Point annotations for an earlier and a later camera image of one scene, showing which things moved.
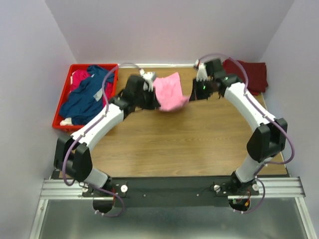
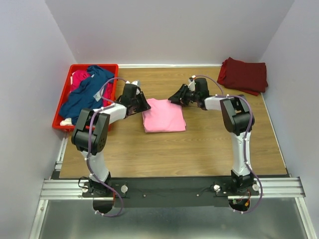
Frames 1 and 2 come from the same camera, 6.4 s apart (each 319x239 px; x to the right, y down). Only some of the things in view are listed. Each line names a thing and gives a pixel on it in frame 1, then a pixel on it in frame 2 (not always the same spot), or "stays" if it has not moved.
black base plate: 174,192 stays
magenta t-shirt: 78,75 stays
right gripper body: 202,89 -> 192,96
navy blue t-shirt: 87,98 stays
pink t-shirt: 169,92 -> 163,116
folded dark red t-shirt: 256,71 stays
